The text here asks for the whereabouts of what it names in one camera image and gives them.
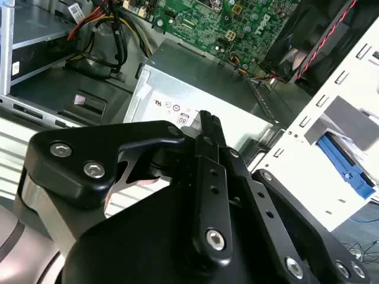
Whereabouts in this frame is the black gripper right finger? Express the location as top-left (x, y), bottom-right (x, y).
top-left (211, 114), bottom-right (371, 284)

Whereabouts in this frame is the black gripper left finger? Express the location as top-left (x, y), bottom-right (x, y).
top-left (16, 111), bottom-right (234, 266)

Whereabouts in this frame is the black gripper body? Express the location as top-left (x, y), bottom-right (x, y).
top-left (60, 189), bottom-right (285, 284)

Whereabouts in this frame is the hard disk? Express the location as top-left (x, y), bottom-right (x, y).
top-left (315, 130), bottom-right (379, 202)

